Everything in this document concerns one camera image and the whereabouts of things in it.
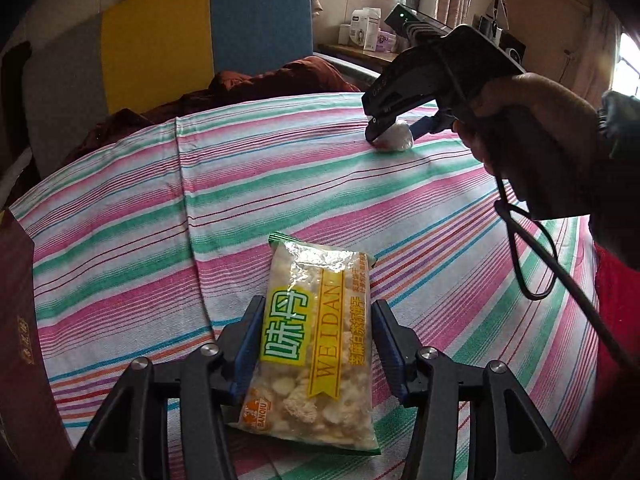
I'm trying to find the white round snack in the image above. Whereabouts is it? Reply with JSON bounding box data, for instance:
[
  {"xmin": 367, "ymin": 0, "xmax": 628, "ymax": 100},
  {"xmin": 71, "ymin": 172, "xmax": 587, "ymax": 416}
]
[{"xmin": 372, "ymin": 121, "xmax": 414, "ymax": 153}]

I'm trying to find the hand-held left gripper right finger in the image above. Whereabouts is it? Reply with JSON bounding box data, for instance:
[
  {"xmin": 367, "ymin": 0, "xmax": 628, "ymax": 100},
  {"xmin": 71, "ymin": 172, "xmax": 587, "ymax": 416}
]
[{"xmin": 371, "ymin": 299, "xmax": 573, "ymax": 480}]

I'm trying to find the grey yellow blue armchair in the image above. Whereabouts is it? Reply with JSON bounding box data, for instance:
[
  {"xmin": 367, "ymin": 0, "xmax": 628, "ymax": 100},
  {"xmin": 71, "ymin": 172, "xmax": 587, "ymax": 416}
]
[{"xmin": 0, "ymin": 0, "xmax": 382, "ymax": 206}]

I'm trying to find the yellow green snack packet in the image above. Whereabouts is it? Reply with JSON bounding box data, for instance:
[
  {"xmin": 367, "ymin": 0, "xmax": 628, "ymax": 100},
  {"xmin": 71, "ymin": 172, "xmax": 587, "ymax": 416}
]
[{"xmin": 227, "ymin": 232, "xmax": 382, "ymax": 457}]

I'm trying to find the black rolled mat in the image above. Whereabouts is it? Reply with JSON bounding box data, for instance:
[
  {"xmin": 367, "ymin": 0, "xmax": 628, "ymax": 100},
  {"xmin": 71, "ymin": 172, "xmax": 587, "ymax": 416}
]
[{"xmin": 0, "ymin": 42, "xmax": 33, "ymax": 158}]

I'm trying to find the white carton box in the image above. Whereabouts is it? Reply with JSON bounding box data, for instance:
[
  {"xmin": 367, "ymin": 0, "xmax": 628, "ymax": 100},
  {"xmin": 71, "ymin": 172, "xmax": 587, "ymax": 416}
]
[{"xmin": 350, "ymin": 7, "xmax": 383, "ymax": 51}]

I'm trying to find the dark red blanket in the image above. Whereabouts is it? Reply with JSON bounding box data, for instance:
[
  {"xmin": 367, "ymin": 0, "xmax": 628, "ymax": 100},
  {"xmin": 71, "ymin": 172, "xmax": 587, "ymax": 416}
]
[{"xmin": 75, "ymin": 56, "xmax": 362, "ymax": 161}]

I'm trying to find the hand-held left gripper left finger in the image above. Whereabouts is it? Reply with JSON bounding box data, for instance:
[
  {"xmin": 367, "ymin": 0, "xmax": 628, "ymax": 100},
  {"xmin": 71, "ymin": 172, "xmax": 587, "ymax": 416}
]
[{"xmin": 62, "ymin": 295, "xmax": 267, "ymax": 480}]

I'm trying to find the dark red gold-lined tin box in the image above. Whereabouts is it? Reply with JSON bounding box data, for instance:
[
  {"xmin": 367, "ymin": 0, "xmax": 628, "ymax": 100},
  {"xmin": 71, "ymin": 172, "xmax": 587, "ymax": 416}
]
[{"xmin": 0, "ymin": 207, "xmax": 76, "ymax": 480}]

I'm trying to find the person's red clothing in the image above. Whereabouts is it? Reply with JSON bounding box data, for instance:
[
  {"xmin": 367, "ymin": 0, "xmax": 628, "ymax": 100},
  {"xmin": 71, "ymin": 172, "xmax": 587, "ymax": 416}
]
[{"xmin": 592, "ymin": 240, "xmax": 640, "ymax": 411}]

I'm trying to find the person's right hand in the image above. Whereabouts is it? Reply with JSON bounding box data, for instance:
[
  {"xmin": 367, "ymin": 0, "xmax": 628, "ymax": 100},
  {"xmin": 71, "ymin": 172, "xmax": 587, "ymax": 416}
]
[{"xmin": 457, "ymin": 72, "xmax": 601, "ymax": 177}]

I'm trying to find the wooden side table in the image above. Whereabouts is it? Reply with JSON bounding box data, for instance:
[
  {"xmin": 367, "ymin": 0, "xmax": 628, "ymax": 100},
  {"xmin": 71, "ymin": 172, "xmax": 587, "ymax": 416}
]
[{"xmin": 316, "ymin": 42, "xmax": 401, "ymax": 73}]

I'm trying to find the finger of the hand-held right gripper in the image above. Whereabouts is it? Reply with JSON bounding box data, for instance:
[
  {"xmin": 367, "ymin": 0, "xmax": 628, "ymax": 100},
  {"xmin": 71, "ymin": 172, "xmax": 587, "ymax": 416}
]
[
  {"xmin": 410, "ymin": 113, "xmax": 459, "ymax": 137},
  {"xmin": 362, "ymin": 105, "xmax": 436, "ymax": 143}
]

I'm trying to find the striped tablecloth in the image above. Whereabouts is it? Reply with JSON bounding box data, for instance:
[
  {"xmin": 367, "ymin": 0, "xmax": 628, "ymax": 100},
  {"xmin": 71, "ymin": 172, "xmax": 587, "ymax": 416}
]
[{"xmin": 10, "ymin": 90, "xmax": 601, "ymax": 480}]

